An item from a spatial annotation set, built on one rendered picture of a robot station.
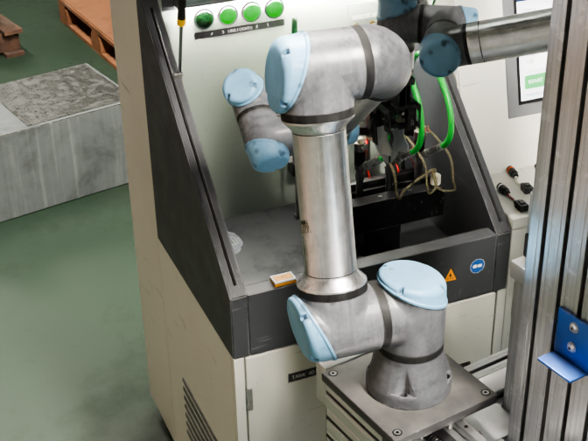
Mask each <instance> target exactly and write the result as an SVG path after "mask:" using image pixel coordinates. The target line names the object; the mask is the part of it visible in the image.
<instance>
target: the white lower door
mask: <svg viewBox="0 0 588 441"><path fill-rule="evenodd" d="M494 304H495V292H494V291H491V292H488V293H485V294H481V295H478V296H474V297H469V298H465V299H461V300H458V301H455V302H451V303H448V304H447V306H446V314H445V328H444V352H445V353H446V354H447V355H448V356H450V357H451V358H452V359H453V360H455V361H456V362H457V363H458V364H459V365H460V366H461V367H466V366H468V365H470V364H472V363H474V362H476V361H480V360H482V359H484V358H486V357H488V356H490V353H491V343H492V333H493V322H494ZM243 358H244V374H245V393H246V411H247V427H248V441H326V406H325V405H324V404H323V403H322V402H321V401H320V400H319V399H318V398H317V366H316V362H312V361H310V360H308V359H307V358H306V357H305V356H304V354H303V353H302V351H301V349H300V347H299V346H298V343H296V344H292V345H288V346H283V347H279V348H276V349H272V350H269V351H266V352H262V353H256V354H252V355H251V354H250V355H249V356H245V357H243Z"/></svg>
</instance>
